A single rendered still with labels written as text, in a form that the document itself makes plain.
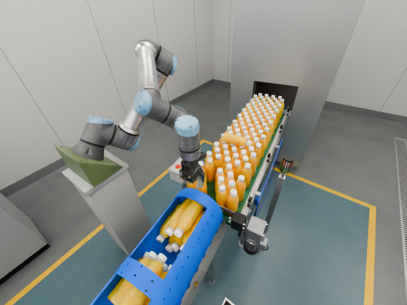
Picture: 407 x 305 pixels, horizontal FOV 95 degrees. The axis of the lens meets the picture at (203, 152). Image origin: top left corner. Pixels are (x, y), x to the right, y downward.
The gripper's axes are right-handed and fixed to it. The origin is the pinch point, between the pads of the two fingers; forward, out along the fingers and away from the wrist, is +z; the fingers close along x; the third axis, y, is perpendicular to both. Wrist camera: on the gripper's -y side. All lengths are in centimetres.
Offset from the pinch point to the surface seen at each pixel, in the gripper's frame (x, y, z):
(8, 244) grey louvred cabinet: -158, 71, 89
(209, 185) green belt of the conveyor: -8.8, -30.6, 37.3
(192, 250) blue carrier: 12.7, 25.4, 10.2
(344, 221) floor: 114, -121, 127
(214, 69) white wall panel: -215, -454, 79
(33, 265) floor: -156, 73, 127
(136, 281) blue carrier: 2.0, 45.3, 4.7
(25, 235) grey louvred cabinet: -157, 60, 92
